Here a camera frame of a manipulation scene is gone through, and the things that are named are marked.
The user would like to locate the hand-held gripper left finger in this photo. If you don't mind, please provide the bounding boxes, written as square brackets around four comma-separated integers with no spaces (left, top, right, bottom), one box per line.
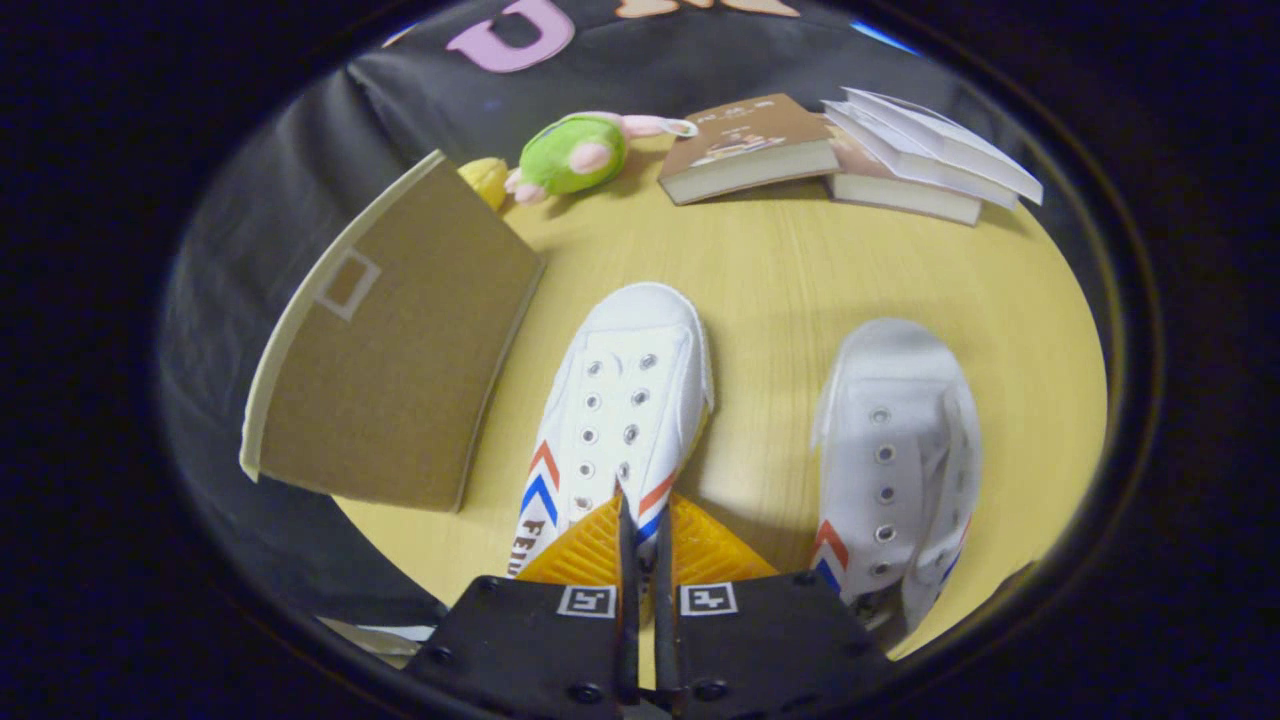
[405,485,641,720]

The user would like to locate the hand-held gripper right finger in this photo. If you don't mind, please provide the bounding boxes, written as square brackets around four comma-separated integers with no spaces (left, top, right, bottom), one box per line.
[652,490,896,720]

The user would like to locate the white canvas shoe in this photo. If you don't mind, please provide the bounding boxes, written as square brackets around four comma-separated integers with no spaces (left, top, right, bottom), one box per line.
[810,318,983,633]
[508,282,716,581]

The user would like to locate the brown fabric storage box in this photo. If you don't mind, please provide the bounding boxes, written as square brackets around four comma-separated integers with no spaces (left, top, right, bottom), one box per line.
[240,150,546,514]

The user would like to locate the yellow plush ball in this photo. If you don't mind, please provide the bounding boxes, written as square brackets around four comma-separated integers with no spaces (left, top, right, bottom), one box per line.
[458,157,509,211]

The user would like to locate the green and pink plush toy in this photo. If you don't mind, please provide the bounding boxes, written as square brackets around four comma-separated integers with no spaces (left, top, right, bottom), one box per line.
[503,111,699,206]

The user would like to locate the brown illustrated book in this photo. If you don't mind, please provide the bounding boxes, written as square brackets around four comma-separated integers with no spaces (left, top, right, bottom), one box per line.
[658,93,841,206]

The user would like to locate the white patterned book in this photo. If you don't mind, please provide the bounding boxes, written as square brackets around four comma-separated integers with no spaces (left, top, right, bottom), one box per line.
[822,98,1021,211]

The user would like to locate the white book with portrait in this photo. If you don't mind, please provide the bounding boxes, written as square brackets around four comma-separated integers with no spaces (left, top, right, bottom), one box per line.
[840,87,1044,206]

